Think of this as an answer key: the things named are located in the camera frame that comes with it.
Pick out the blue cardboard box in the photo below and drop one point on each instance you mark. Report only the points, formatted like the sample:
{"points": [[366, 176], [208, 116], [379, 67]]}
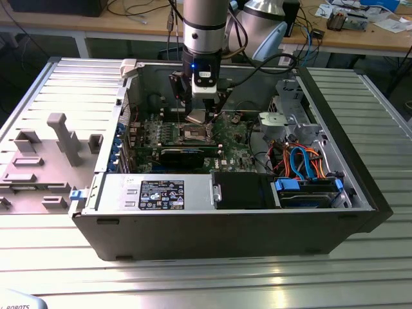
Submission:
{"points": [[380, 4]]}

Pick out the grey metal device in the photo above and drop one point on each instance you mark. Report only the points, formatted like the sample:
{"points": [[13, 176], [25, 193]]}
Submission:
{"points": [[357, 22]]}

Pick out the silver CPU plate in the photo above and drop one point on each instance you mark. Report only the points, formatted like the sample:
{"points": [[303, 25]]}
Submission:
{"points": [[196, 117]]}

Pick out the white paper sheets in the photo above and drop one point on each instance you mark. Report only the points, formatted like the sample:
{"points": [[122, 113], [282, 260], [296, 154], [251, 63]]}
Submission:
{"points": [[391, 25]]}

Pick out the blue plastic clip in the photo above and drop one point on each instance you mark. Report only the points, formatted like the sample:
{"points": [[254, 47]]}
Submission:
{"points": [[75, 195]]}

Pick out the white printed card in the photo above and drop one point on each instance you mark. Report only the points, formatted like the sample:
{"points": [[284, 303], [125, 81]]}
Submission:
{"points": [[322, 10]]}

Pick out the coin cell battery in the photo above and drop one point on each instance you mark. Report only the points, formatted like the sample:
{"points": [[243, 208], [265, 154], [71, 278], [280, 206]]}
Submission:
{"points": [[237, 118]]}

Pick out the hard disk blue carrier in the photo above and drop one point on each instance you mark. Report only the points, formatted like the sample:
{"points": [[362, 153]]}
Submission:
{"points": [[305, 201]]}

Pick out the silver power supply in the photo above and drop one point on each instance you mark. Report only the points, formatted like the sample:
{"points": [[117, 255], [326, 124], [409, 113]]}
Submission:
{"points": [[116, 193]]}

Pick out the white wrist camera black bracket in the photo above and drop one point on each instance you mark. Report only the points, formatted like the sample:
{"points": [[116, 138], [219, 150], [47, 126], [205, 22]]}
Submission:
{"points": [[203, 90]]}

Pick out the silver metal bracket box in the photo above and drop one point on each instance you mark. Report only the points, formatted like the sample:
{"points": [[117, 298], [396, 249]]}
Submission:
{"points": [[272, 125]]}

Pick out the white printed tag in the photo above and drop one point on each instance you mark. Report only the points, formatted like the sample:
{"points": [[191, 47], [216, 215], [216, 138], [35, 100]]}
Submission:
{"points": [[286, 58]]}

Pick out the thin metal locking lever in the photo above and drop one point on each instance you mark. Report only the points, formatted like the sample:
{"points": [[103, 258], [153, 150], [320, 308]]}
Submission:
{"points": [[178, 116]]}

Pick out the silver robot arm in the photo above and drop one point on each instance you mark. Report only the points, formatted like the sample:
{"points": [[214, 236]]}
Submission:
{"points": [[202, 32]]}

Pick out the black computer box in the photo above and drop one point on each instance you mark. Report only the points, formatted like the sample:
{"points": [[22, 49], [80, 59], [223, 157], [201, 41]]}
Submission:
{"points": [[54, 7]]}

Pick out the silver metal latch plate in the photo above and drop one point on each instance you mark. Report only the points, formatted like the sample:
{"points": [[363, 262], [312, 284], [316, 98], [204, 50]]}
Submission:
{"points": [[216, 193]]}

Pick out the white plastic case latch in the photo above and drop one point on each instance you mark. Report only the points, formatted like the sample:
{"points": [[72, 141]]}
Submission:
{"points": [[128, 67]]}

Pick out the grey parts rack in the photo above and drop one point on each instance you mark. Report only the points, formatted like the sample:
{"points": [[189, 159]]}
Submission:
{"points": [[67, 145]]}

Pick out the wooden desk white frame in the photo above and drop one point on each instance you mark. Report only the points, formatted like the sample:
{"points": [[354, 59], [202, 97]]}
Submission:
{"points": [[354, 40], [128, 22]]}

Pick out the CPU socket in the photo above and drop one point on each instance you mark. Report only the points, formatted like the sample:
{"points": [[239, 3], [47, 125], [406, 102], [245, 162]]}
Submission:
{"points": [[193, 134]]}

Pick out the black PC case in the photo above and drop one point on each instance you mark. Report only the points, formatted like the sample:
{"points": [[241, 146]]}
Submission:
{"points": [[193, 235]]}

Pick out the dark cooler block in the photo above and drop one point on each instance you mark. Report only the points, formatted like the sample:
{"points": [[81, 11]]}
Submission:
{"points": [[336, 22]]}

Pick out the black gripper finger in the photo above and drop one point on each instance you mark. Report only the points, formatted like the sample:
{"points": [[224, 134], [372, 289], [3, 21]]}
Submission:
{"points": [[225, 99], [177, 88]]}

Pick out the green motherboard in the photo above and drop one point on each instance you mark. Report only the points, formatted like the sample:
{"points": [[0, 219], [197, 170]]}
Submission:
{"points": [[231, 145]]}

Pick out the small black adapter box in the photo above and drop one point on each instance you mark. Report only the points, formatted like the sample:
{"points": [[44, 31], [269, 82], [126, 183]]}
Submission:
{"points": [[318, 33]]}

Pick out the silver perforated drive cage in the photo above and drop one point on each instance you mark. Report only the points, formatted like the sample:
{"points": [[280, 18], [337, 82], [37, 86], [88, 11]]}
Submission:
{"points": [[284, 87]]}

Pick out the blue slot retainer tab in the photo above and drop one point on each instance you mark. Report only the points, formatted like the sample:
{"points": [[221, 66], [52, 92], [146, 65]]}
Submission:
{"points": [[116, 143], [120, 128], [112, 160]]}

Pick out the black graphics card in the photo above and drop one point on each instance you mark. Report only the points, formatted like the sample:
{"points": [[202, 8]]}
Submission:
{"points": [[181, 158]]}

